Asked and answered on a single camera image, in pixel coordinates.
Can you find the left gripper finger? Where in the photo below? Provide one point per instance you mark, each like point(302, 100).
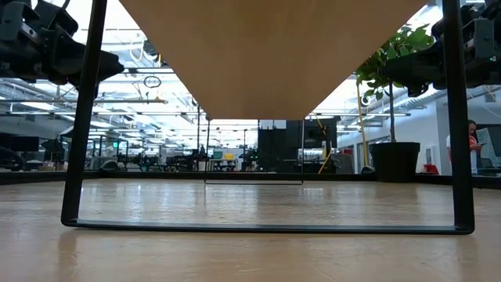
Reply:
point(64, 58)

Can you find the green leafy plant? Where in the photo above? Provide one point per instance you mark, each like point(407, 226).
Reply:
point(417, 37)

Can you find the black plant pot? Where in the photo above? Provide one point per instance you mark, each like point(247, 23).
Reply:
point(393, 162)

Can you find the person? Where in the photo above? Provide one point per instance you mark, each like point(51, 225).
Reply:
point(474, 145)

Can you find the red bag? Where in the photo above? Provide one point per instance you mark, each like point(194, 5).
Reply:
point(430, 169)

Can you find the wooden shelf with black legs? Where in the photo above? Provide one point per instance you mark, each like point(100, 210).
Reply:
point(274, 58)

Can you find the black equipment rack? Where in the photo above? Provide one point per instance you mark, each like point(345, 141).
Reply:
point(274, 149)

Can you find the black aluminium rig frame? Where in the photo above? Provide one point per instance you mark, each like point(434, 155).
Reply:
point(176, 175)

